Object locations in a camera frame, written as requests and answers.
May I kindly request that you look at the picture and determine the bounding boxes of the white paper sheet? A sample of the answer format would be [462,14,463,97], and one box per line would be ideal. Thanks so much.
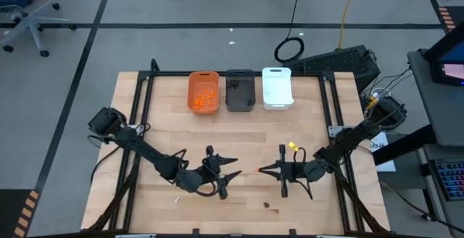
[369,139,397,173]

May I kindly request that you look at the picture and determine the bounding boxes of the black coiled cable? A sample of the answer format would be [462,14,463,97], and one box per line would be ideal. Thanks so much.
[273,0,305,64]

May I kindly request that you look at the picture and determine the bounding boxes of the white plastic bin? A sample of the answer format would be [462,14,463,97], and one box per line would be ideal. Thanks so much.
[261,67,295,112]

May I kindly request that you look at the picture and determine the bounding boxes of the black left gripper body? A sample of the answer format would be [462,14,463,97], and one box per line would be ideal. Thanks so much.
[176,144,230,200]

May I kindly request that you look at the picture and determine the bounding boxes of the long yellow cable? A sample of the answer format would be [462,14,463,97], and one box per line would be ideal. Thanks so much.
[337,0,360,50]

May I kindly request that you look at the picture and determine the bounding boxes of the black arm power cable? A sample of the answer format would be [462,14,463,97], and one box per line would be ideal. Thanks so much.
[86,134,123,186]

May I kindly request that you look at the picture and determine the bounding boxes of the black aluminium table frame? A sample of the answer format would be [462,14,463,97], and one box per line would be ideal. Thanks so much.
[85,58,389,236]

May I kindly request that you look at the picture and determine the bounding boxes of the orange plastic bin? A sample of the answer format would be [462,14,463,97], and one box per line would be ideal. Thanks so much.
[187,70,220,116]

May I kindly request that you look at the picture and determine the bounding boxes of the black computer monitor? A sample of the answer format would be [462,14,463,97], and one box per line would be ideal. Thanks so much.
[423,22,464,87]

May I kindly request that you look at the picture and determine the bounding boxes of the grey desk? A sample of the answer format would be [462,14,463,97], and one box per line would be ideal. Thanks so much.
[406,48,464,148]

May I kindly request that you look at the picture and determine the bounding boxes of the black hazard striped mat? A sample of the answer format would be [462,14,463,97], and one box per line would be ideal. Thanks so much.
[0,189,41,238]
[436,5,464,34]

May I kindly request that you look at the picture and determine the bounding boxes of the dark grey plastic bin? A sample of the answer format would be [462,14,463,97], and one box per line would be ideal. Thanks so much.
[225,68,257,112]

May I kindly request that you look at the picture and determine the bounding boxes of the backlit computer keyboard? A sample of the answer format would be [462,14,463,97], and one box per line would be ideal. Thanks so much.
[429,157,464,202]

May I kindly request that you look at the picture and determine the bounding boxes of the grey keyboard shelf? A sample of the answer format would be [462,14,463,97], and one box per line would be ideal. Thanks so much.
[420,144,464,238]

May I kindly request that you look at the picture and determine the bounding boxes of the power strip yellow plugs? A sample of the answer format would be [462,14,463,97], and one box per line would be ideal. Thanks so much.
[363,86,391,110]

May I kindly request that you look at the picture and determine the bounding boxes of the black desk support beam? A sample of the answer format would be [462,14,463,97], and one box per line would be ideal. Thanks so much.
[372,123,438,167]

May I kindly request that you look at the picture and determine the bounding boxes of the black computer tower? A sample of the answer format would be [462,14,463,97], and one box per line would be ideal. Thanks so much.
[282,44,381,94]

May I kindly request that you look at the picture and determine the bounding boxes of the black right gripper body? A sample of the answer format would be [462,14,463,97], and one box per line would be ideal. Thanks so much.
[278,144,328,199]

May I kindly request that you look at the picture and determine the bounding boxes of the office chair base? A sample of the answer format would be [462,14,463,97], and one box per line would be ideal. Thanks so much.
[0,0,78,58]

